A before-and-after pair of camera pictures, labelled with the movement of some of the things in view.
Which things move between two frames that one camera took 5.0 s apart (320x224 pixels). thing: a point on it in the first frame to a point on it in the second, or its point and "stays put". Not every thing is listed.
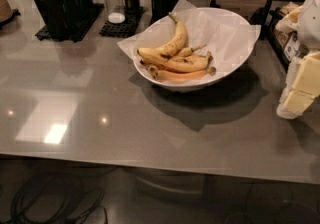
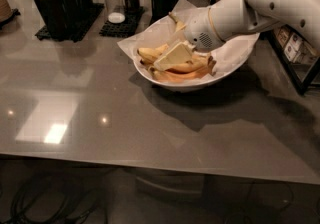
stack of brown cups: [6, 12] stays put
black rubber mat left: [93, 14] stays put
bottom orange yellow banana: [175, 77] stays put
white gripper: [310, 18] to [198, 31]
